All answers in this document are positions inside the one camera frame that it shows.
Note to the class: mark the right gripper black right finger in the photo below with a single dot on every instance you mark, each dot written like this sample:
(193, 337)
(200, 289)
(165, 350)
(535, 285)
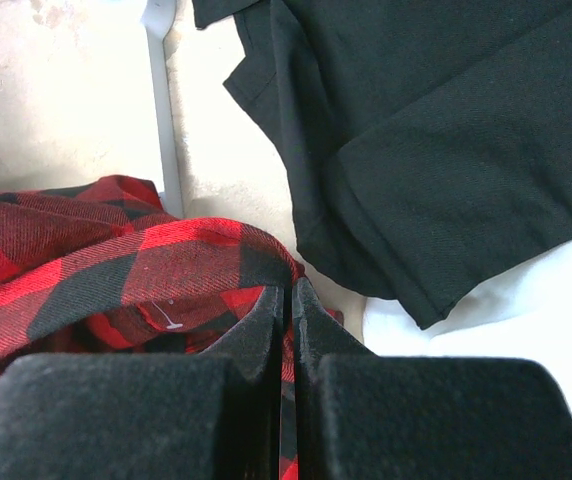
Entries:
(362, 416)

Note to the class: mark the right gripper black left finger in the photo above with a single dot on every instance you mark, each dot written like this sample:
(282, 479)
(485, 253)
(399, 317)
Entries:
(212, 415)

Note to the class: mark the red black plaid shirt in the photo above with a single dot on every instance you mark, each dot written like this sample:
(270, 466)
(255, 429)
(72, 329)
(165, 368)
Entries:
(103, 269)

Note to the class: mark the white shirt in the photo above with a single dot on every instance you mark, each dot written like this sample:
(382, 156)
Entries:
(524, 313)

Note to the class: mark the black button shirt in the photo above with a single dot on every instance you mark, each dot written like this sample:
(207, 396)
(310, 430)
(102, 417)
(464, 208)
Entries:
(427, 144)

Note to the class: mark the metal clothes rack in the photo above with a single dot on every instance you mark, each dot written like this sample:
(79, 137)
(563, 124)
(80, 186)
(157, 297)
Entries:
(157, 19)

